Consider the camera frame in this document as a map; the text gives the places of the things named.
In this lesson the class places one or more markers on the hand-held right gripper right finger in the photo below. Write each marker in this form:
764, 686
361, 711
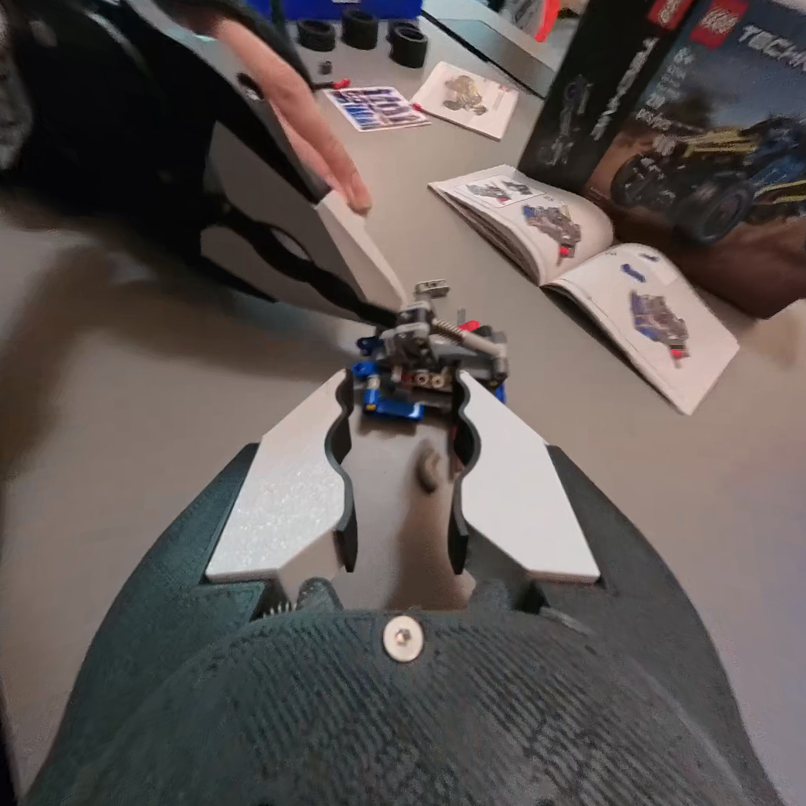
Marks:
529, 504

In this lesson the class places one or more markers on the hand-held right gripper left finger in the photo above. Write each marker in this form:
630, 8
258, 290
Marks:
283, 504

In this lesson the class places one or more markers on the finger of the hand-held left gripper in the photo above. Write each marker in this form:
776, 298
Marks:
252, 252
352, 252

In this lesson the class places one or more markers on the grey and blue lego model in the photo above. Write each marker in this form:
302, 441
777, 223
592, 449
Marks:
428, 352

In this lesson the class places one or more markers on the small grey lego connector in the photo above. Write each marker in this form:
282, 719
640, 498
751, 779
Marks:
429, 471

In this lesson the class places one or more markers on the lego sticker sheet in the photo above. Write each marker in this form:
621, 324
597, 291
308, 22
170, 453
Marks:
378, 108

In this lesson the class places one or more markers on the black lego tire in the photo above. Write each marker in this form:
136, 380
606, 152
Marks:
406, 26
408, 53
360, 30
316, 36

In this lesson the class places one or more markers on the small white lego leaflet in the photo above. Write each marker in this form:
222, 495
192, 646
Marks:
466, 94

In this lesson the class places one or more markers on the open lego instruction booklet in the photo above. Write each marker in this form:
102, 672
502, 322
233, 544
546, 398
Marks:
629, 302

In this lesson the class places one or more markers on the lego set cardboard box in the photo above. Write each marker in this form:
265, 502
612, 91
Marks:
692, 157

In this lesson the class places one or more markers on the person's left hand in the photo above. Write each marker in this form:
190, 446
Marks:
302, 113

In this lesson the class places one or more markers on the blue plastic bin with tag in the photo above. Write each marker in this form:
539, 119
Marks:
378, 7

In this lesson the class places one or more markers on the orange cone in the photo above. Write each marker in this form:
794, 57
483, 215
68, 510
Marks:
549, 19

